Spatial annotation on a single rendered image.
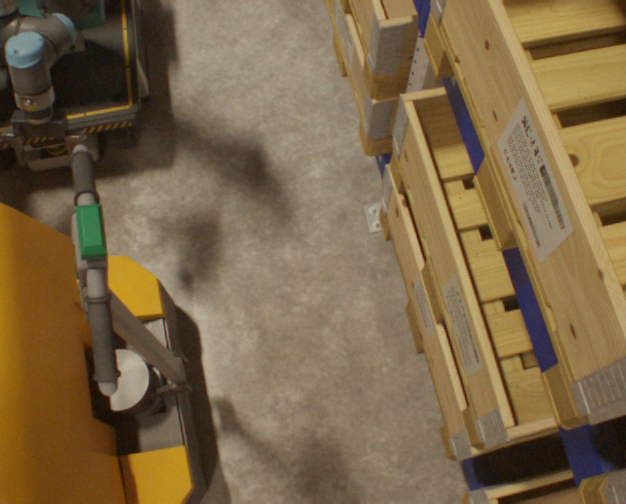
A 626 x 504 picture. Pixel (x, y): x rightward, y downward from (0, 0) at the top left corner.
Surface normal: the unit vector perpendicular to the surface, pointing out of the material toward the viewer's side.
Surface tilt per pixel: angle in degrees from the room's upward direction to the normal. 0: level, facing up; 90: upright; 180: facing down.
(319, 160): 0
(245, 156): 0
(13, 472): 45
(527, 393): 0
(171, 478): 22
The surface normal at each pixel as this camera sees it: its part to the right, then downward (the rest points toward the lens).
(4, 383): 0.69, -0.40
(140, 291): 0.36, -0.40
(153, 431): 0.00, -0.35
